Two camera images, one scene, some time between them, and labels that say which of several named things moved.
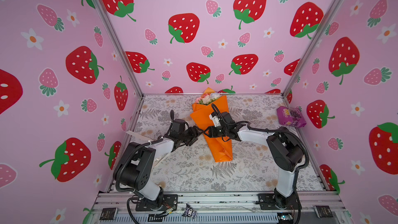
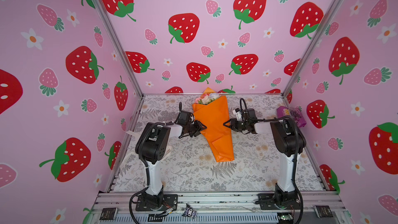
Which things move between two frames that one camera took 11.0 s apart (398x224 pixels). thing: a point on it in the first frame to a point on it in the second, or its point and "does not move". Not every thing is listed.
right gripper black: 211,131 to 233,123
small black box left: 108,213 does not move
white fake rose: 206,99 does not move
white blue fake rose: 214,95 does not move
